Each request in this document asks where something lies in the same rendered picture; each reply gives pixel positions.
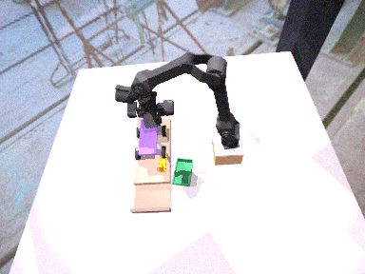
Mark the green tray floor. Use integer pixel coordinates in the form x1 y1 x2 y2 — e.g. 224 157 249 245
174 160 192 184

